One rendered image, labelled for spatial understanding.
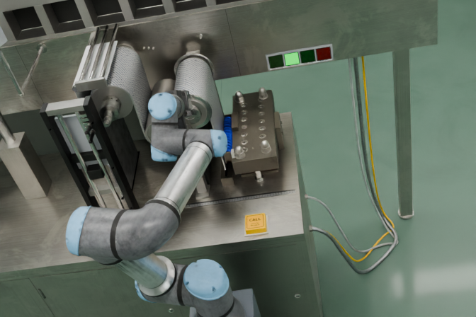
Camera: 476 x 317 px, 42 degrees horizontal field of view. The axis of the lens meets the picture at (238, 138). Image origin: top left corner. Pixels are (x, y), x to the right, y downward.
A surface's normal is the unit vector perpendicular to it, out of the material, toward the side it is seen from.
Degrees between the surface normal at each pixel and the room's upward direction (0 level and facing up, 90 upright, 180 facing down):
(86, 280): 90
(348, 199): 0
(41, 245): 0
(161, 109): 50
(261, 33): 90
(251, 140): 0
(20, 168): 90
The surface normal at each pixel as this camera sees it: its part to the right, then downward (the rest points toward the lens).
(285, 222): -0.19, -0.75
